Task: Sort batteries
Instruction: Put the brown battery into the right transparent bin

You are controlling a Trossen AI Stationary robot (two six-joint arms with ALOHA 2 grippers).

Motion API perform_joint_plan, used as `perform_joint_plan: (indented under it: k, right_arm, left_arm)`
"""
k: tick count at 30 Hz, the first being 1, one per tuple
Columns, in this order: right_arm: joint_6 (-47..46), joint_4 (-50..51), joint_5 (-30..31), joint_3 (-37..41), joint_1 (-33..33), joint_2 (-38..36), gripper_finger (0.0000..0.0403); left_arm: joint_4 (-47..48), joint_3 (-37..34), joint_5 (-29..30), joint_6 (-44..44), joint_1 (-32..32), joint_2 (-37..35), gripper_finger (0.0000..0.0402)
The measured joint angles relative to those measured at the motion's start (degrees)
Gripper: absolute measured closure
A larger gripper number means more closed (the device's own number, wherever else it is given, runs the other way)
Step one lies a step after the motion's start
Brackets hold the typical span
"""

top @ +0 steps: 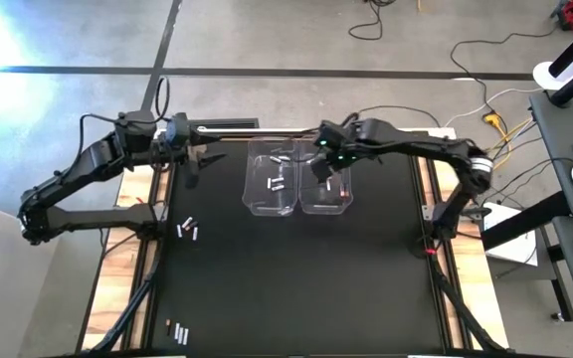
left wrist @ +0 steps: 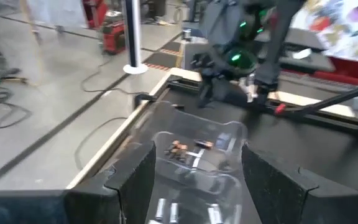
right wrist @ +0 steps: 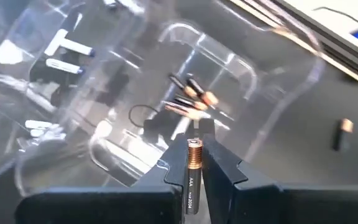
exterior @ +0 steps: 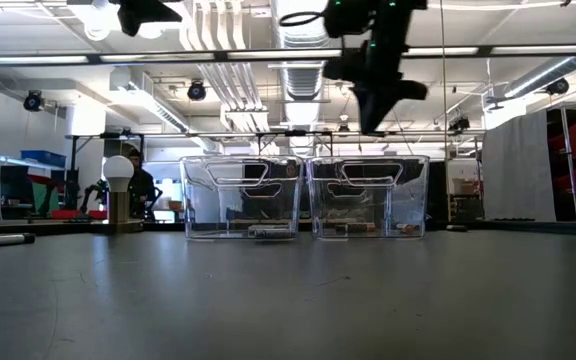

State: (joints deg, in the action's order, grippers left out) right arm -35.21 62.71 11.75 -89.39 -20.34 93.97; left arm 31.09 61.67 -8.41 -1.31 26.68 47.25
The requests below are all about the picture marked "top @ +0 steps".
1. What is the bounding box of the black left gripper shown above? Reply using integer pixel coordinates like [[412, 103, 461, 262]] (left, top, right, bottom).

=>
[[165, 112, 228, 189]]

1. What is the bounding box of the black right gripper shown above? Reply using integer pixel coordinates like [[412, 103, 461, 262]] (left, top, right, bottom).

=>
[[312, 121, 362, 183]]

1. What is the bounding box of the clear plastic bin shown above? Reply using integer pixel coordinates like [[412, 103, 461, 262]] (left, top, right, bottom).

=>
[[296, 138, 354, 216], [242, 137, 300, 218]]

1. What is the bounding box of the black table mat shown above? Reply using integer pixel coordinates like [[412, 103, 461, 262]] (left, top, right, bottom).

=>
[[149, 134, 447, 353]]

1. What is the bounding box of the black metal beam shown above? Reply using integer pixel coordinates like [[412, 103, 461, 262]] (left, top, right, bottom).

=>
[[479, 191, 573, 252]]

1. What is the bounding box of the white box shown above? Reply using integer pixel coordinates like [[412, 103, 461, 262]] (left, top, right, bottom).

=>
[[482, 202, 539, 268]]

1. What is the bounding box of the grey cabinet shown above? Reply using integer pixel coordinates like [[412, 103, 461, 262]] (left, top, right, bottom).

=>
[[0, 198, 62, 358]]

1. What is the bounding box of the black floor leg bar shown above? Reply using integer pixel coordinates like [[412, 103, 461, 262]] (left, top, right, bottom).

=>
[[544, 233, 573, 323]]

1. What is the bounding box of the long black floor cable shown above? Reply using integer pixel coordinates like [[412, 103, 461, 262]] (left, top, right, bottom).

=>
[[449, 30, 559, 116]]

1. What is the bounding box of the yellow floor cable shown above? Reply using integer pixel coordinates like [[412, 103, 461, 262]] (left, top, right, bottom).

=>
[[479, 118, 534, 165]]

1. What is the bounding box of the white floor cable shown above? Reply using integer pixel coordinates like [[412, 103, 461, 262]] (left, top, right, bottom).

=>
[[445, 88, 544, 128]]

